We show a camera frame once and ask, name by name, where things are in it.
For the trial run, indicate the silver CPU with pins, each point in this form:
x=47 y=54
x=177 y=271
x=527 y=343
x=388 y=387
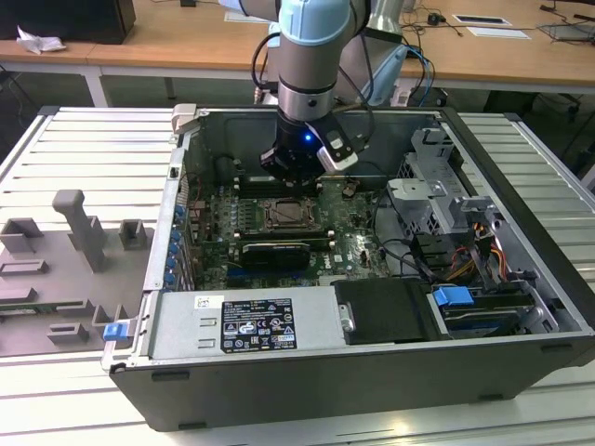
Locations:
x=290 y=214

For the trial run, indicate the black plastic shroud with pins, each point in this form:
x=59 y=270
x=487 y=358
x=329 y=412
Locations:
x=386 y=311

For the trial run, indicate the crumpled white paper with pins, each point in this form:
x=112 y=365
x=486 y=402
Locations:
x=39 y=42

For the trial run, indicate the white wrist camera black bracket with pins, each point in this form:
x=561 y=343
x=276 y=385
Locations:
x=341 y=155

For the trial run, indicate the black box on desk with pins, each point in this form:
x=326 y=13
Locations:
x=70 y=18

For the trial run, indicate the small black device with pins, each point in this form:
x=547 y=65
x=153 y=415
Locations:
x=436 y=18

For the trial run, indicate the green motherboard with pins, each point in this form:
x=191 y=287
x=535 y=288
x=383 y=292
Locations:
x=353 y=251

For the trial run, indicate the CPU socket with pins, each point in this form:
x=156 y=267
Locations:
x=318 y=227

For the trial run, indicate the white paper sheet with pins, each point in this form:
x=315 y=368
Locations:
x=497 y=32
x=241 y=17

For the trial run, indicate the black RAM slot bank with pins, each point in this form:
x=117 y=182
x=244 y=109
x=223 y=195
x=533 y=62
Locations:
x=279 y=233
x=255 y=189

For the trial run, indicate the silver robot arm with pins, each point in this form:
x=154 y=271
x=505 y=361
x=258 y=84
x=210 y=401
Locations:
x=307 y=69

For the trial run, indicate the grey parts rack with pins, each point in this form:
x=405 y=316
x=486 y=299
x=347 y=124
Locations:
x=56 y=297

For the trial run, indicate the dark grey PC case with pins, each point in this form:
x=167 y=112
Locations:
x=279 y=385

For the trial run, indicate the grey power supply unit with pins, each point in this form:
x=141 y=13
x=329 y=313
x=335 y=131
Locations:
x=186 y=325

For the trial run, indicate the small white box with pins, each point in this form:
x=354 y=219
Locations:
x=400 y=97

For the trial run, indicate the wooden desk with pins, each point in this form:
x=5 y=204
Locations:
x=186 y=51

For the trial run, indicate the grey flat tray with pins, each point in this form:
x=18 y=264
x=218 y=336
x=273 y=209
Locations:
x=567 y=31

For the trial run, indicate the grey case latch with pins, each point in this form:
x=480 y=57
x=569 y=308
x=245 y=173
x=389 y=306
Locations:
x=183 y=118

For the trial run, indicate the blue plastic latch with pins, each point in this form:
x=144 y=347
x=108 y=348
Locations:
x=115 y=332

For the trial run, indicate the hard disk in blue carrier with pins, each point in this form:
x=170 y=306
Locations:
x=450 y=296

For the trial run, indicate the black graphics card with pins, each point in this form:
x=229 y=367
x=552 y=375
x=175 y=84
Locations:
x=274 y=255

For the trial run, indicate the silver metal drive cage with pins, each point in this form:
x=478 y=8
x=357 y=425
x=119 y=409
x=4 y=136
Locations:
x=420 y=190

